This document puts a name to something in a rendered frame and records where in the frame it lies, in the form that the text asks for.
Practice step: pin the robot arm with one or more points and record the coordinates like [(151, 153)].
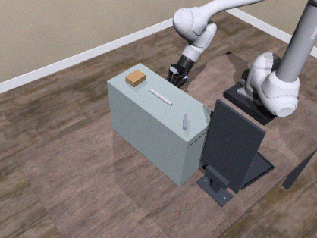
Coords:
[(278, 91)]

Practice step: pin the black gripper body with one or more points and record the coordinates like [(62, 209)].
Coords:
[(185, 64)]

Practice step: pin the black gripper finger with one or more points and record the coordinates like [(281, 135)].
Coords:
[(170, 76), (181, 83)]

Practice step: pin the small brown cardboard box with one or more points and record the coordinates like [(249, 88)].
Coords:
[(135, 78)]

